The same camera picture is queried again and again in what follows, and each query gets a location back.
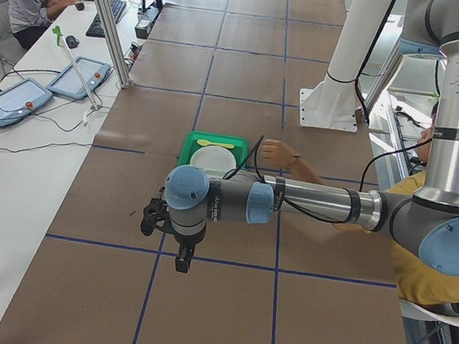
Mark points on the brown paper mat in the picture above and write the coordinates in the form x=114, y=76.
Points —
x=226, y=66

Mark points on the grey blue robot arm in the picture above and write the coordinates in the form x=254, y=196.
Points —
x=426, y=223

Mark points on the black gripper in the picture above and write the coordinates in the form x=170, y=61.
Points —
x=186, y=245

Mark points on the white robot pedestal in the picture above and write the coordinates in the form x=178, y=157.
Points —
x=333, y=103

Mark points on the black computer mouse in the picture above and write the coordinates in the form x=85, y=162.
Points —
x=72, y=42

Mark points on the white round plate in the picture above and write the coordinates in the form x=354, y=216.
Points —
x=214, y=160

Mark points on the operator in yellow shirt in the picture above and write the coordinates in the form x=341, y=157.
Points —
x=430, y=278

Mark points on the green toy figure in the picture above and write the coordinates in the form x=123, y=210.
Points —
x=59, y=35

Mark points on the blue teach pendant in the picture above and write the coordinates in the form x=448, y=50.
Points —
x=68, y=83
x=22, y=99

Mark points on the white rod stand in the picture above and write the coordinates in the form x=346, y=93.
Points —
x=94, y=104

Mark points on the green plastic tray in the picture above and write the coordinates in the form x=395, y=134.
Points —
x=240, y=150

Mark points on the aluminium frame post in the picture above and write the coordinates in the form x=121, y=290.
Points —
x=113, y=43

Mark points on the blue teach pendant near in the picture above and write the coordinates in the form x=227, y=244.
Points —
x=22, y=99

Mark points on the operator hand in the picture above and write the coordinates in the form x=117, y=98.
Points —
x=278, y=154

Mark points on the blue teach pendant far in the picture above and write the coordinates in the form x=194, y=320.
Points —
x=68, y=83

